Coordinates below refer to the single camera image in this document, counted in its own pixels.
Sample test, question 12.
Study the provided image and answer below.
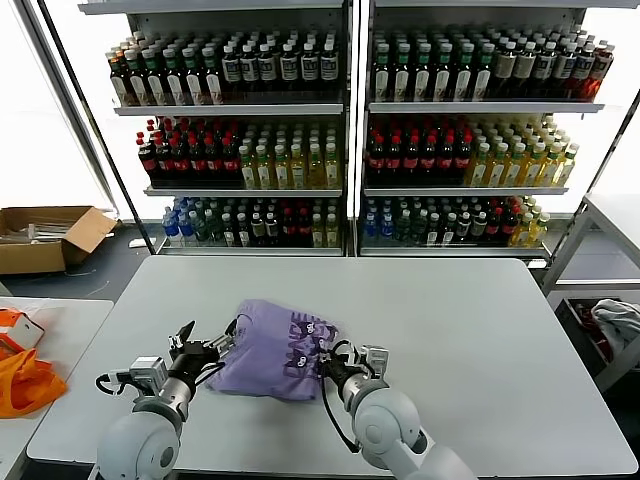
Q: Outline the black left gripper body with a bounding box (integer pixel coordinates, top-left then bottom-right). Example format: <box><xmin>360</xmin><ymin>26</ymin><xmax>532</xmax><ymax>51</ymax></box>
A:
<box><xmin>168</xmin><ymin>340</ymin><xmax>222</xmax><ymax>382</ymax></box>

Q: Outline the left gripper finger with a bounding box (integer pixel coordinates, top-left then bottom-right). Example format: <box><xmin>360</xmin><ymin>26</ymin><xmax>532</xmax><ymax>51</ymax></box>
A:
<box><xmin>167</xmin><ymin>319</ymin><xmax>197</xmax><ymax>352</ymax></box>
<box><xmin>205</xmin><ymin>315</ymin><xmax>241</xmax><ymax>357</ymax></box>

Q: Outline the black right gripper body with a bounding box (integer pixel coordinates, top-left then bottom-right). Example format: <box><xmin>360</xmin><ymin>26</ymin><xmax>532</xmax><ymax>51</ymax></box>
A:
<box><xmin>323</xmin><ymin>340</ymin><xmax>362</xmax><ymax>387</ymax></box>

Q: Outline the purple t-shirt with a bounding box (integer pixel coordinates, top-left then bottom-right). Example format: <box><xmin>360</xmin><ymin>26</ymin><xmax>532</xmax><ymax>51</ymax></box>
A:
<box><xmin>205</xmin><ymin>298</ymin><xmax>344</xmax><ymax>402</ymax></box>

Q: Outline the orange white carton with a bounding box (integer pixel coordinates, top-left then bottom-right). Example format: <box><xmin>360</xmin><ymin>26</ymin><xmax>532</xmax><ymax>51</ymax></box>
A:
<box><xmin>0</xmin><ymin>308</ymin><xmax>46</xmax><ymax>354</ymax></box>

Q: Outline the orange cloth bag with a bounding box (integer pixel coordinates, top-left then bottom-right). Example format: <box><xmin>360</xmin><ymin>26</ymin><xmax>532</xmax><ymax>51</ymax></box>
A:
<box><xmin>0</xmin><ymin>347</ymin><xmax>69</xmax><ymax>420</ymax></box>

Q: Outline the brown cardboard box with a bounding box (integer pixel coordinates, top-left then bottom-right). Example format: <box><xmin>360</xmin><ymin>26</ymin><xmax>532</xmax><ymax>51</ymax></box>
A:
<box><xmin>0</xmin><ymin>206</ymin><xmax>121</xmax><ymax>276</ymax></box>

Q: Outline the white strips bundle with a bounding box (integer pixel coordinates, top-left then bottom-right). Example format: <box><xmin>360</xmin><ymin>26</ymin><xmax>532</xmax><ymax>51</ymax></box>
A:
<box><xmin>0</xmin><ymin>223</ymin><xmax>69</xmax><ymax>246</ymax></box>

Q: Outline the grey metal shelf rack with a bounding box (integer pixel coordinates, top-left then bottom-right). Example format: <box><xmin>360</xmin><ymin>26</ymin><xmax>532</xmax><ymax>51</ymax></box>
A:
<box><xmin>77</xmin><ymin>0</ymin><xmax>353</xmax><ymax>258</ymax></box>
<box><xmin>355</xmin><ymin>0</ymin><xmax>607</xmax><ymax>259</ymax></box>

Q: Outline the black storage crate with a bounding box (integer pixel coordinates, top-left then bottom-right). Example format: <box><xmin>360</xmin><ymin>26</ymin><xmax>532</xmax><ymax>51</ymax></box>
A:
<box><xmin>554</xmin><ymin>297</ymin><xmax>617</xmax><ymax>379</ymax></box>

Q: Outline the red cloth item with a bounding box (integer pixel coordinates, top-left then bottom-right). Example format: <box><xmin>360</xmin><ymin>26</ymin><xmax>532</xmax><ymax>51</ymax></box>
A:
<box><xmin>574</xmin><ymin>302</ymin><xmax>614</xmax><ymax>361</ymax></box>

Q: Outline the green label tea bottle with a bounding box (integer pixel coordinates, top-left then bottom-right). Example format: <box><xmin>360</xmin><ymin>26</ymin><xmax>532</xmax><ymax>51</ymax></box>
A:
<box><xmin>141</xmin><ymin>48</ymin><xmax>165</xmax><ymax>108</ymax></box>
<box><xmin>453</xmin><ymin>43</ymin><xmax>474</xmax><ymax>104</ymax></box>
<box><xmin>181</xmin><ymin>48</ymin><xmax>205</xmax><ymax>107</ymax></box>
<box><xmin>412</xmin><ymin>43</ymin><xmax>432</xmax><ymax>104</ymax></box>
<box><xmin>371</xmin><ymin>43</ymin><xmax>392</xmax><ymax>104</ymax></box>
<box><xmin>473</xmin><ymin>43</ymin><xmax>494</xmax><ymax>103</ymax></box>
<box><xmin>391</xmin><ymin>43</ymin><xmax>412</xmax><ymax>104</ymax></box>
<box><xmin>123</xmin><ymin>49</ymin><xmax>147</xmax><ymax>108</ymax></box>
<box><xmin>162</xmin><ymin>48</ymin><xmax>185</xmax><ymax>107</ymax></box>
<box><xmin>201</xmin><ymin>47</ymin><xmax>225</xmax><ymax>107</ymax></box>
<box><xmin>432</xmin><ymin>43</ymin><xmax>453</xmax><ymax>104</ymax></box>

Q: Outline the thin black metal pole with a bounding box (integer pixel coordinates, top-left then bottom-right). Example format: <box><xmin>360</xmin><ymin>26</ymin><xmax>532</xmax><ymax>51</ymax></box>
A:
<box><xmin>35</xmin><ymin>0</ymin><xmax>157</xmax><ymax>257</ymax></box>
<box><xmin>574</xmin><ymin>92</ymin><xmax>640</xmax><ymax>211</ymax></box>

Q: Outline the amber tea bottle white label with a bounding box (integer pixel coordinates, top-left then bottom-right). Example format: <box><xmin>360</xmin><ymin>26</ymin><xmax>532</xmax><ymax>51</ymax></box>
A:
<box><xmin>107</xmin><ymin>48</ymin><xmax>130</xmax><ymax>108</ymax></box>

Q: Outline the grey slanted pillar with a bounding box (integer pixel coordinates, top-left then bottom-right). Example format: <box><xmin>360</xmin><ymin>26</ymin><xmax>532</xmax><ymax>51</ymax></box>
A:
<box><xmin>12</xmin><ymin>0</ymin><xmax>120</xmax><ymax>220</ymax></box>

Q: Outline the dark drink bottle blue label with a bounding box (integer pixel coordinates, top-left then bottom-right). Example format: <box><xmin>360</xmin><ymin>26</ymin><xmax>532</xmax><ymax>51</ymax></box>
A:
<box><xmin>239</xmin><ymin>44</ymin><xmax>260</xmax><ymax>104</ymax></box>
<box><xmin>279</xmin><ymin>43</ymin><xmax>299</xmax><ymax>104</ymax></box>
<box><xmin>299</xmin><ymin>43</ymin><xmax>319</xmax><ymax>104</ymax></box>
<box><xmin>552</xmin><ymin>43</ymin><xmax>576</xmax><ymax>101</ymax></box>
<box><xmin>221</xmin><ymin>45</ymin><xmax>242</xmax><ymax>104</ymax></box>
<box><xmin>319</xmin><ymin>43</ymin><xmax>339</xmax><ymax>104</ymax></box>
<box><xmin>571</xmin><ymin>44</ymin><xmax>596</xmax><ymax>103</ymax></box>
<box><xmin>257</xmin><ymin>44</ymin><xmax>278</xmax><ymax>104</ymax></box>
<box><xmin>532</xmin><ymin>42</ymin><xmax>556</xmax><ymax>101</ymax></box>

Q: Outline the grey white crumpled cloth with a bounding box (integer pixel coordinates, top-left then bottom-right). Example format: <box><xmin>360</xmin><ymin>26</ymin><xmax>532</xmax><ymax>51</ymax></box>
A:
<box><xmin>590</xmin><ymin>298</ymin><xmax>640</xmax><ymax>351</ymax></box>

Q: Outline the grey metal side table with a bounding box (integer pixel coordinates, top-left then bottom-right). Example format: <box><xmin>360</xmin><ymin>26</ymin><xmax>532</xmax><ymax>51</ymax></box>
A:
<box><xmin>542</xmin><ymin>192</ymin><xmax>640</xmax><ymax>301</ymax></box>

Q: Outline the dark drink bottle beige label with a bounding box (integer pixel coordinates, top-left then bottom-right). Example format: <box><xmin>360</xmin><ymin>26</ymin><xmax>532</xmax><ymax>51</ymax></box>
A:
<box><xmin>493</xmin><ymin>42</ymin><xmax>517</xmax><ymax>101</ymax></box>
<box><xmin>513</xmin><ymin>42</ymin><xmax>537</xmax><ymax>101</ymax></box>

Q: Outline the red drink bottle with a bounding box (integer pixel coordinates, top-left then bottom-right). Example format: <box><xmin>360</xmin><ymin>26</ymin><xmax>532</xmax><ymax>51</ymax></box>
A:
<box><xmin>588</xmin><ymin>44</ymin><xmax>615</xmax><ymax>104</ymax></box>

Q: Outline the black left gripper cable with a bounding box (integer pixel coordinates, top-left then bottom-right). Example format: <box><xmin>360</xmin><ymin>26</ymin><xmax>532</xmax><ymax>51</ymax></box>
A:
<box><xmin>192</xmin><ymin>361</ymin><xmax>227</xmax><ymax>387</ymax></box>

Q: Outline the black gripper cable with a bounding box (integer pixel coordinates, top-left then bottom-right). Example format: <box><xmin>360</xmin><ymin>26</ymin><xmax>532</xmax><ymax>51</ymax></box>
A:
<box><xmin>319</xmin><ymin>374</ymin><xmax>362</xmax><ymax>455</ymax></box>
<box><xmin>192</xmin><ymin>361</ymin><xmax>227</xmax><ymax>387</ymax></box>

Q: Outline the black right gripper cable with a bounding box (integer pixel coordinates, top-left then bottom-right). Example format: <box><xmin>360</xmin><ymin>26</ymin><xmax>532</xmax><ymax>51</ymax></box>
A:
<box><xmin>319</xmin><ymin>374</ymin><xmax>362</xmax><ymax>455</ymax></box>

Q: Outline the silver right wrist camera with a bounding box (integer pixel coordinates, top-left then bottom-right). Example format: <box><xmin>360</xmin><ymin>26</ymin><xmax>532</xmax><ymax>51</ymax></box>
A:
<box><xmin>357</xmin><ymin>344</ymin><xmax>391</xmax><ymax>380</ymax></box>

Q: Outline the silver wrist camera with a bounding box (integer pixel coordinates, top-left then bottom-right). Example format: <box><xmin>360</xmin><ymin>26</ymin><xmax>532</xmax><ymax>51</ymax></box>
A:
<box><xmin>357</xmin><ymin>344</ymin><xmax>391</xmax><ymax>380</ymax></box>
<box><xmin>128</xmin><ymin>355</ymin><xmax>170</xmax><ymax>390</ymax></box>

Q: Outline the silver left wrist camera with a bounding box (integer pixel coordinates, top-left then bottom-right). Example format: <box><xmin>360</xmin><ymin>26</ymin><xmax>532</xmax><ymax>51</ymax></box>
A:
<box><xmin>128</xmin><ymin>355</ymin><xmax>170</xmax><ymax>390</ymax></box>

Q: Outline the black left camera cable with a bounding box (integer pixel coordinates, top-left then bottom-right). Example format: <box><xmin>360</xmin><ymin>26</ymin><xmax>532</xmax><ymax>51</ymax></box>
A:
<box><xmin>94</xmin><ymin>368</ymin><xmax>134</xmax><ymax>397</ymax></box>

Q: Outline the grey metal cart frame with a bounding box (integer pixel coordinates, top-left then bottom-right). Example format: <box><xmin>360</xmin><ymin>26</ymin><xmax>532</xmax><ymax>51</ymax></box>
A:
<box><xmin>597</xmin><ymin>339</ymin><xmax>640</xmax><ymax>394</ymax></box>

